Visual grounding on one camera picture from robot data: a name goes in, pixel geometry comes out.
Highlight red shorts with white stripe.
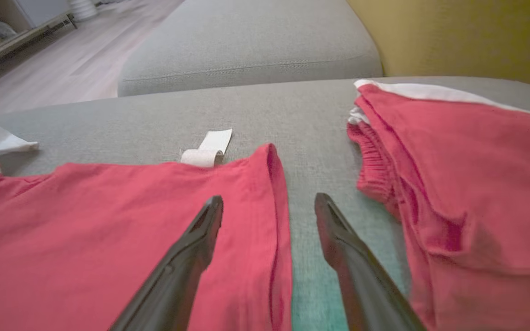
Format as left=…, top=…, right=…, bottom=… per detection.
left=347, top=79, right=530, bottom=331

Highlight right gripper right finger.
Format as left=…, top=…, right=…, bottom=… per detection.
left=315, top=193, right=426, bottom=331

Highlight red shirt with white sleeves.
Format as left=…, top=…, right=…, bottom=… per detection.
left=0, top=120, right=293, bottom=331

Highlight white ribbed floor vase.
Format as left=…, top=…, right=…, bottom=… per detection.
left=69, top=0, right=98, bottom=22

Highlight yellow sofa backrest cushion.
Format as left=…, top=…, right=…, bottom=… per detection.
left=346, top=0, right=530, bottom=94

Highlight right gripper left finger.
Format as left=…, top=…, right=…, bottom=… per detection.
left=109, top=195, right=224, bottom=331

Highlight low media cabinet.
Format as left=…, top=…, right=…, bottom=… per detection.
left=0, top=0, right=77, bottom=76

